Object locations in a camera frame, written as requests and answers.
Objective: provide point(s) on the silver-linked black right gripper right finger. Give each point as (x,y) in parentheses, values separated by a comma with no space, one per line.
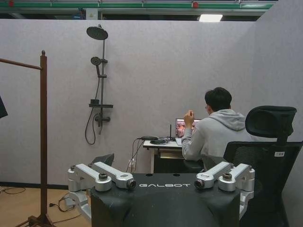
(239,173)

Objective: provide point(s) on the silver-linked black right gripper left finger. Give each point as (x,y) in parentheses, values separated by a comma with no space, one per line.
(82,173)

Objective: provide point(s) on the brown wooden garment rack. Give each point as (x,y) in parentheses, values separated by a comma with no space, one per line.
(43,132)

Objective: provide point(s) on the grey floor box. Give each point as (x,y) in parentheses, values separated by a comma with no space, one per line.
(70,200)

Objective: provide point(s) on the black mesh office chair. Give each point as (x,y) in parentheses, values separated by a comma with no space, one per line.
(270,160)

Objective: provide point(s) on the person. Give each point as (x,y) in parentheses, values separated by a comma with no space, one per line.
(215,134)

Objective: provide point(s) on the white desk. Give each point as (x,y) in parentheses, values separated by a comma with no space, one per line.
(151,151)

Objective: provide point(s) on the open laptop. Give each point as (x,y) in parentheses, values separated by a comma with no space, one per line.
(181,128)

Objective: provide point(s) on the black flat desk device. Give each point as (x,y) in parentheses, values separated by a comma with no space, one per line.
(149,137)

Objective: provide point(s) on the black antenna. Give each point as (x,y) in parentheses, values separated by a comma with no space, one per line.
(170,131)

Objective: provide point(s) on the black hand shower head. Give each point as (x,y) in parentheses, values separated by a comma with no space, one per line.
(95,61)

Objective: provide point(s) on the black shower column with shelf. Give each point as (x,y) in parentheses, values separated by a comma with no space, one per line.
(103,61)

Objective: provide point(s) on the ceiling light panel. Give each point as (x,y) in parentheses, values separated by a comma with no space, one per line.
(210,18)

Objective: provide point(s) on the grey electrical box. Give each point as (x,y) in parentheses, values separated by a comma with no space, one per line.
(91,14)

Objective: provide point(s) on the red ceiling fixture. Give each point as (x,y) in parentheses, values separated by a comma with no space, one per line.
(195,4)

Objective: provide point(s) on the white wall power strip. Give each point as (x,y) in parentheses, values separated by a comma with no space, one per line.
(132,165)

